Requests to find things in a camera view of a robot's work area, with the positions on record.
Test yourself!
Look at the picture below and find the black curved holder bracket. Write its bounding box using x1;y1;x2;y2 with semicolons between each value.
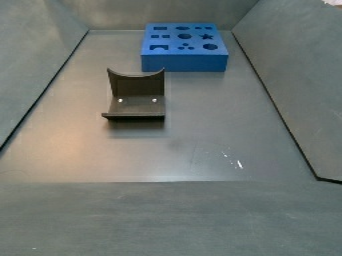
101;69;166;120

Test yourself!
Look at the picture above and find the blue shape sorter box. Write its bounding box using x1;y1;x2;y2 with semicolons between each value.
140;23;228;72

